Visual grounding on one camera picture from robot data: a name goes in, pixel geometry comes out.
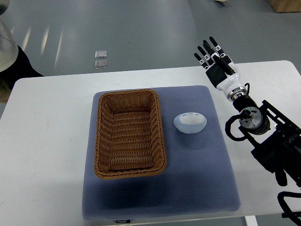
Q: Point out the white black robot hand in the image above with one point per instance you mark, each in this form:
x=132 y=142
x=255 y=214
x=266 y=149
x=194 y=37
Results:
x=224 y=75

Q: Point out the blue white plush toy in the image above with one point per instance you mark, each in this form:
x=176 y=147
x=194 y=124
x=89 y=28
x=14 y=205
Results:
x=190 y=123

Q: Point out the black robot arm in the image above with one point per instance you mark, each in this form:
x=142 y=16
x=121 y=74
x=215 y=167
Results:
x=260 y=105

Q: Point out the brown wicker basket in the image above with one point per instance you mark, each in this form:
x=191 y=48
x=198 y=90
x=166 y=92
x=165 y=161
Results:
x=129 y=140

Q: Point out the brown cardboard box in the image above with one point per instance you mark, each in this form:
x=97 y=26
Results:
x=285 y=6

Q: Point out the upper metal floor plate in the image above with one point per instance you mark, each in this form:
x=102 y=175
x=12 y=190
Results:
x=101 y=54

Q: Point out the blue fabric mat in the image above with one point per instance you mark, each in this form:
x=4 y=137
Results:
x=198 y=177

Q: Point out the white table leg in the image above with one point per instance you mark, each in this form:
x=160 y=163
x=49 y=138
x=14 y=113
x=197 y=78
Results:
x=251 y=220

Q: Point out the person in grey clothing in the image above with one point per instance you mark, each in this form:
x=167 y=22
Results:
x=14 y=64

